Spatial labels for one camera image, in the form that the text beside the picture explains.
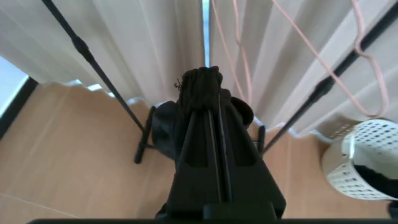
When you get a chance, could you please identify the black drawstring shorts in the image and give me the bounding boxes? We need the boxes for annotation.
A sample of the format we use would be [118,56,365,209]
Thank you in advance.
[150,65,255,163]

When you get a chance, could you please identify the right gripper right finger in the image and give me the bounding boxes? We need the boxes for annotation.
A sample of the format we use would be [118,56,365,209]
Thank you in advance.
[218,95,287,218]

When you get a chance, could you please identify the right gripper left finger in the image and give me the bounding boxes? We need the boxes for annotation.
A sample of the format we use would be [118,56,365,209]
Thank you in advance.
[167,108,223,216]

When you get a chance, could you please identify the white laundry basket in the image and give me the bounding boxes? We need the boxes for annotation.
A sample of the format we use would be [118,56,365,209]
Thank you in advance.
[321,118,398,201]

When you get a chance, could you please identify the black clothes rack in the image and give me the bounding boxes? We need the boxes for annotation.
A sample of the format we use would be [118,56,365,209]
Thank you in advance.
[41,0,398,165]

